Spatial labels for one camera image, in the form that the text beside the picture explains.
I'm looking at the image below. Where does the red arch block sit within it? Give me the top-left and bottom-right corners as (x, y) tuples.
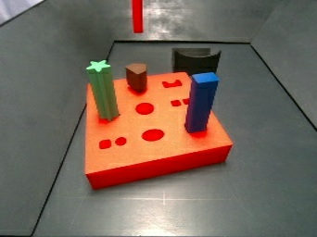
(132, 0), (144, 33)

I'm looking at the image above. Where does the red shape sorter board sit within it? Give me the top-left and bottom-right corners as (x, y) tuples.
(85, 72), (233, 189)

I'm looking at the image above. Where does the blue square block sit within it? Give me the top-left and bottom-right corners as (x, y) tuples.
(185, 72), (220, 133)

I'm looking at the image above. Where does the brown rounded block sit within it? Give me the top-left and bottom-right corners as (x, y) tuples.
(126, 63), (148, 93)

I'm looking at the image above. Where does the green star block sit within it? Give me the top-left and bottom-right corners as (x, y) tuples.
(88, 60), (120, 121)

